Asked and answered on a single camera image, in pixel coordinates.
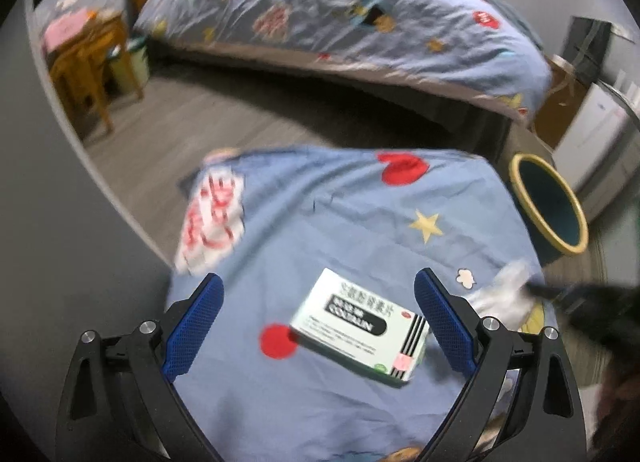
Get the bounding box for white air purifier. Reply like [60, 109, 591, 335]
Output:
[552, 79, 640, 223]

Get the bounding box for small cream bin green lid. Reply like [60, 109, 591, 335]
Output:
[107, 37, 151, 98]

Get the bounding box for white cables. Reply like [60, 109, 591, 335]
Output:
[550, 57, 582, 104]

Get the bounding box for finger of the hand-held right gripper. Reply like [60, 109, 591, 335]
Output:
[525, 281, 567, 302]

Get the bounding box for white green medicine box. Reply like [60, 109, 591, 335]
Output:
[289, 268, 432, 389]

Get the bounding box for printed blue cloth cover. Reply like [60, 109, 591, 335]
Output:
[172, 144, 556, 462]

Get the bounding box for black monitor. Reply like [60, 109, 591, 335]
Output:
[562, 16, 613, 83]

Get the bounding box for wooden side table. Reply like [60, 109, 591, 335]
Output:
[47, 12, 133, 139]

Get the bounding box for white tissue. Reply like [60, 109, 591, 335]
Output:
[470, 262, 533, 328]

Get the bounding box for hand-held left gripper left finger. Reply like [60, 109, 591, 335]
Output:
[55, 272, 225, 462]

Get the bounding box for teal bin with yellow rim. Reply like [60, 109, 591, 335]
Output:
[508, 153, 590, 265]

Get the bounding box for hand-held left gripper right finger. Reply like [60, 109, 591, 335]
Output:
[414, 267, 587, 462]

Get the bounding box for pink cloth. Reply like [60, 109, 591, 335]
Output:
[42, 9, 92, 50]

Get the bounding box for wooden nightstand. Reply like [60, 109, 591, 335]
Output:
[532, 54, 591, 150]

